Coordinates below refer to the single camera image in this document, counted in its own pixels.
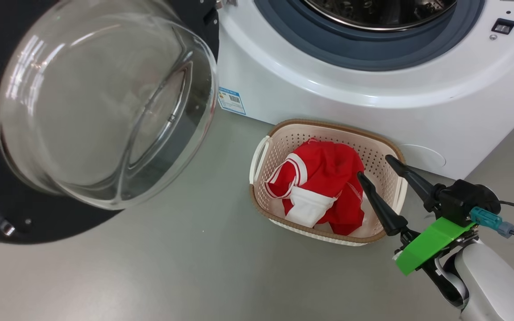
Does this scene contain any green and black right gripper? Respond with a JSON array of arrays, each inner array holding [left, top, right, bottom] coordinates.
[[357, 154, 502, 277]]

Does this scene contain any red and white garment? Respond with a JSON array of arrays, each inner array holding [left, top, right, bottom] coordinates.
[[265, 139, 367, 236]]

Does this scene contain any black round glass washer door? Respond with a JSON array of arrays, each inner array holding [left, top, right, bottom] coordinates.
[[0, 0, 220, 245]]

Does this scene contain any white front-load washing machine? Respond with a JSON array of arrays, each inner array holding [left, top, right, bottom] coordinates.
[[216, 0, 514, 180]]

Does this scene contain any cream perforated basket brown rim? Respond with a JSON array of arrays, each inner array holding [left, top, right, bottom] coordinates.
[[249, 119, 408, 247]]

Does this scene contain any grey rubber door seal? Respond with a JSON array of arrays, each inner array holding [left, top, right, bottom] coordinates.
[[254, 0, 486, 72]]

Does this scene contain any black door latch socket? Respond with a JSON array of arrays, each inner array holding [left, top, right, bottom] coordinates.
[[491, 18, 514, 35]]

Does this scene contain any round white filter cover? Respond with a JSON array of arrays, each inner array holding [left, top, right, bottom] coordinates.
[[398, 144, 447, 169]]

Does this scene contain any blue energy label sticker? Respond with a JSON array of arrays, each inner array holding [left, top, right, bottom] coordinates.
[[218, 87, 247, 115]]

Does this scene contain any teal cable connector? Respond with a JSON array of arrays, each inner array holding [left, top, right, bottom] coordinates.
[[470, 206, 514, 238]]

